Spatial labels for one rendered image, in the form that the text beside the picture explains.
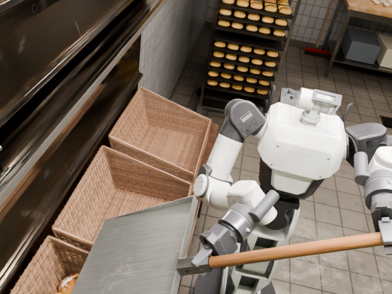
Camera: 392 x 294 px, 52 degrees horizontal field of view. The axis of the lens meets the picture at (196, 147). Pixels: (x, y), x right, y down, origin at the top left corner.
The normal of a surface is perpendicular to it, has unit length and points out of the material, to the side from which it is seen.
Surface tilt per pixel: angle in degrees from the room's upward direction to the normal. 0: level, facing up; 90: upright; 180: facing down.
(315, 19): 90
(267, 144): 86
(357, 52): 90
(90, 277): 31
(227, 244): 65
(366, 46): 90
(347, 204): 0
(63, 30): 70
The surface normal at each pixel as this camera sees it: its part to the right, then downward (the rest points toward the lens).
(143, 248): -0.39, -0.78
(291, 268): 0.14, -0.79
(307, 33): -0.18, 0.58
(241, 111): 0.05, 0.15
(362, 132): -0.18, -0.87
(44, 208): 0.96, -0.07
